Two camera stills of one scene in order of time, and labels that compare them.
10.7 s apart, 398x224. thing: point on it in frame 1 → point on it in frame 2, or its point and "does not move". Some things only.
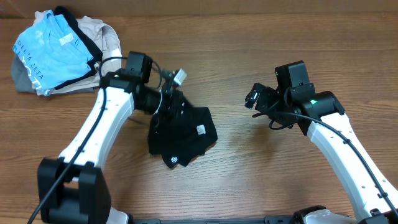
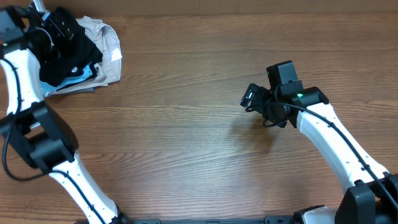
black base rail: x=269 y=219 does not move
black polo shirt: x=179 y=131 → x=78 y=55
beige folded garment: x=106 y=38 does not move
